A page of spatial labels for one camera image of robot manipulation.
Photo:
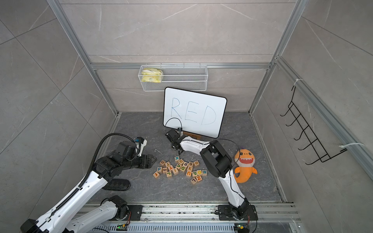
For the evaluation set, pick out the wooden block brown C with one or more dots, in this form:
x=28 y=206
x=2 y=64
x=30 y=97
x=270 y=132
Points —
x=162 y=162

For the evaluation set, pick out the black wall hook rack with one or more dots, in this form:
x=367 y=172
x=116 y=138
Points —
x=308 y=133

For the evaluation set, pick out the wooden block red f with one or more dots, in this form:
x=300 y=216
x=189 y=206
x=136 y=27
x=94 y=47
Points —
x=156 y=175

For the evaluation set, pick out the white wire mesh basket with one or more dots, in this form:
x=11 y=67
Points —
x=185 y=77

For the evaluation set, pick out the black oval pad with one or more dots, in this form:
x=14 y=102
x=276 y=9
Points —
x=117 y=185

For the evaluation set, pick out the metal base rail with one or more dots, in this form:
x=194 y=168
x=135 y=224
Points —
x=202 y=218

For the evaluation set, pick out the orange shark plush toy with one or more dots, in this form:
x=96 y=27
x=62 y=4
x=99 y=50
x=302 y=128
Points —
x=245 y=161

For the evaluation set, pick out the white dry-erase board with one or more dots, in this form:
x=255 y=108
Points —
x=194 y=112

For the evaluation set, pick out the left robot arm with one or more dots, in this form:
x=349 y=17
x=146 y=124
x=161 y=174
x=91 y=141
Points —
x=102 y=174

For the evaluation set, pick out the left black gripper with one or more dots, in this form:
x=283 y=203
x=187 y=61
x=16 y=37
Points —
x=149 y=163

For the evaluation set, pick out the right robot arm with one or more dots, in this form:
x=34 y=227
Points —
x=219 y=164

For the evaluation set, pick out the yellow packet in basket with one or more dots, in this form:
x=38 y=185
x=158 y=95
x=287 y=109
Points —
x=151 y=75

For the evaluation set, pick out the wooden easel stand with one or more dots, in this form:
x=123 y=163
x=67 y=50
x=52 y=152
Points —
x=192 y=135

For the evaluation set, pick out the wooden block brown H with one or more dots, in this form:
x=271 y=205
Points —
x=196 y=163

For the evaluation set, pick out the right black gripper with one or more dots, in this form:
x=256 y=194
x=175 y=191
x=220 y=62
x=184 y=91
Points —
x=173 y=145

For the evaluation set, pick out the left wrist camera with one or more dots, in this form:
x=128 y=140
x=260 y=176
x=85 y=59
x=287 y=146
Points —
x=141 y=143

